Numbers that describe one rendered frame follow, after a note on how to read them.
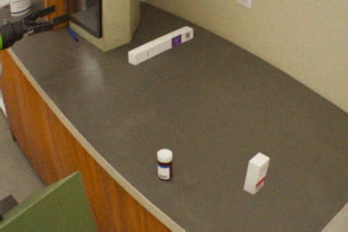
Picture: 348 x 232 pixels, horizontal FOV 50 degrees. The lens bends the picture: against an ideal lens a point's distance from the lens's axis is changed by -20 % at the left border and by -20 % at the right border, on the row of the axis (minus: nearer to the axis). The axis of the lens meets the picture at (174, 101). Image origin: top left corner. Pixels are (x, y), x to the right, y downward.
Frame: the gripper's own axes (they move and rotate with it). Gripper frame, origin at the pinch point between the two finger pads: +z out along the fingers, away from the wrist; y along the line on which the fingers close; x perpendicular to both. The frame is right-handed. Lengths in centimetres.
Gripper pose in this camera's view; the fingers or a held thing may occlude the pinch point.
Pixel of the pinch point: (59, 12)
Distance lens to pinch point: 148.4
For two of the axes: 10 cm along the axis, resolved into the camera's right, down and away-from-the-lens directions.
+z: 7.7, -3.5, 5.3
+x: 0.0, 8.3, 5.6
